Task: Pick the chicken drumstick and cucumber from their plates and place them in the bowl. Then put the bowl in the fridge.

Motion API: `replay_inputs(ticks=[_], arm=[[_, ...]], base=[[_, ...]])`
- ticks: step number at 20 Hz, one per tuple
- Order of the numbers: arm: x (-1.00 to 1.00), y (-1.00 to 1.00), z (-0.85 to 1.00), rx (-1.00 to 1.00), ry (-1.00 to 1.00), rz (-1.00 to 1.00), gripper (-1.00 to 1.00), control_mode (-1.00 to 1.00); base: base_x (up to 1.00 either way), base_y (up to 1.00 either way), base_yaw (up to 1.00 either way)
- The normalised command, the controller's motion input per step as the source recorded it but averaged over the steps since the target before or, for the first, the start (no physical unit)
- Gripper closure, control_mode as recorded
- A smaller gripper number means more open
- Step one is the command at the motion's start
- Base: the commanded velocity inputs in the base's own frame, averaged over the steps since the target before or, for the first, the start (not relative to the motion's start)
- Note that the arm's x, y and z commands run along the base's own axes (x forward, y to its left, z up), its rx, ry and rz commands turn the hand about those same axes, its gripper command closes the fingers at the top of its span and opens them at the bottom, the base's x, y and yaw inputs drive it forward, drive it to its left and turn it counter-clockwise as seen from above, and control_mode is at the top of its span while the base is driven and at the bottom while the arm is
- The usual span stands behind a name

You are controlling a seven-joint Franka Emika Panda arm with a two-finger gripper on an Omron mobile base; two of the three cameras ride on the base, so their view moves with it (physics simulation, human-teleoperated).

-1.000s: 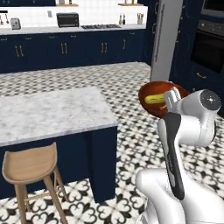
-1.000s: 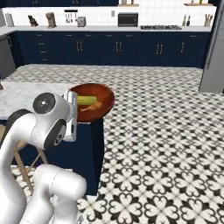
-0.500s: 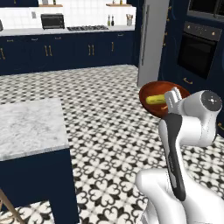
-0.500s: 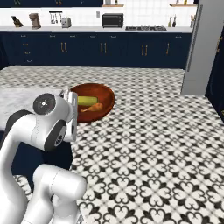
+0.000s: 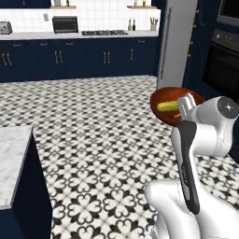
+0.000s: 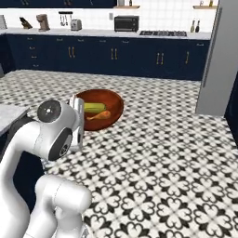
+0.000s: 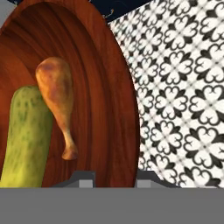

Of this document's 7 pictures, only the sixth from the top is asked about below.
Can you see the small pale cup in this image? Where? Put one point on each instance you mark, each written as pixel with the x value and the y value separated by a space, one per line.
pixel 201 3

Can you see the green cucumber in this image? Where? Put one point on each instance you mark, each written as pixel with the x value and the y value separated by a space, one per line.
pixel 94 107

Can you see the grey countertop appliance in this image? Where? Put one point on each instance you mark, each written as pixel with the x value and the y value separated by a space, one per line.
pixel 2 22

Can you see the brown chicken drumstick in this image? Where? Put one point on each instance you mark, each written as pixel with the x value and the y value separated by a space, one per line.
pixel 102 115

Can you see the silver toaster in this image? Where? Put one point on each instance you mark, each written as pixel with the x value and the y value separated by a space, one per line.
pixel 76 24

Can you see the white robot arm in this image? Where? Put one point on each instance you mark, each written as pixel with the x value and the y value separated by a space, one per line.
pixel 24 145

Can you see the dark blue cabinet side panel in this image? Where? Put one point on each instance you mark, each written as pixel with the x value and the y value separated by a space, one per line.
pixel 232 108

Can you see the black toaster oven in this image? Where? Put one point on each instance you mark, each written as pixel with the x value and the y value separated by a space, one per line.
pixel 126 23

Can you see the black hob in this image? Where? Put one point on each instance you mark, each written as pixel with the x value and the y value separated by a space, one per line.
pixel 163 33

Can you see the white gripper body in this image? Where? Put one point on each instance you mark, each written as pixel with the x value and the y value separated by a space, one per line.
pixel 77 111

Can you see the wooden wall shelf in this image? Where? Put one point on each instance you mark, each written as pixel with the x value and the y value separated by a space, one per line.
pixel 127 6
pixel 204 6

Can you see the brown wooden bowl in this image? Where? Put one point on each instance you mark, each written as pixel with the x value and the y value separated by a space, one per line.
pixel 108 102

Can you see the small dark bottle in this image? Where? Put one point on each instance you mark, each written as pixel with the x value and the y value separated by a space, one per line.
pixel 130 2

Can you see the dark blue base cupboards run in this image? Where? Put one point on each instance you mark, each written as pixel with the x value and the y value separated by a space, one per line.
pixel 124 57

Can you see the grey jar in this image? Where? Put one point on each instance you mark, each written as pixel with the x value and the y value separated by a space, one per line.
pixel 121 2

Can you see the grey fridge door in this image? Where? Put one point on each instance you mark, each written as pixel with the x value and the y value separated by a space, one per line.
pixel 220 62

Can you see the small olive bottle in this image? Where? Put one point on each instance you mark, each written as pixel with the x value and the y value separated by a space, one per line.
pixel 211 2

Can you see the dark knife block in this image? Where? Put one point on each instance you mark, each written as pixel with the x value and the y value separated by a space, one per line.
pixel 25 23

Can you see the rail with hanging utensils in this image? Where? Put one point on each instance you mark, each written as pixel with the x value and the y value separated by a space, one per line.
pixel 65 18

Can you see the grey wall socket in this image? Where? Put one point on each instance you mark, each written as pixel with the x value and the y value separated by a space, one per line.
pixel 111 16

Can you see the pale bottle with dark neck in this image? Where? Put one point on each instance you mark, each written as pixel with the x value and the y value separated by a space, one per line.
pixel 192 28

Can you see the dark blue wall cupboards run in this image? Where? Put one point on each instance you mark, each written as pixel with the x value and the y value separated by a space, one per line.
pixel 55 3

